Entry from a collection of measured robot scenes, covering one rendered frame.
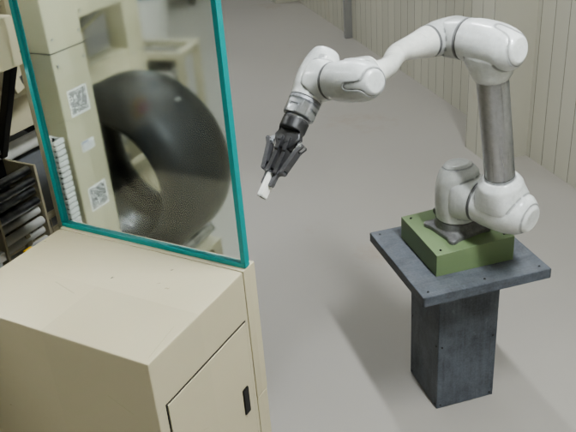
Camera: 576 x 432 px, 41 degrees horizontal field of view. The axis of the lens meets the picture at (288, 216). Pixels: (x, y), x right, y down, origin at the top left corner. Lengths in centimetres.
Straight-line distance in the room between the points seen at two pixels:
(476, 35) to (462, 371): 139
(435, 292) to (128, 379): 143
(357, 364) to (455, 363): 51
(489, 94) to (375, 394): 141
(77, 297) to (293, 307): 218
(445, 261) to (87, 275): 142
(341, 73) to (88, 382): 97
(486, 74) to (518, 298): 172
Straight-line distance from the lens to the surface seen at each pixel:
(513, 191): 263
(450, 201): 278
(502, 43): 234
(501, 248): 288
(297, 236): 439
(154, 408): 156
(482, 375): 323
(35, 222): 270
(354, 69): 196
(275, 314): 376
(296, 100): 208
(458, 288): 275
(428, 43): 240
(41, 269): 187
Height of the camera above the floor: 218
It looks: 28 degrees down
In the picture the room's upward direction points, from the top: 5 degrees counter-clockwise
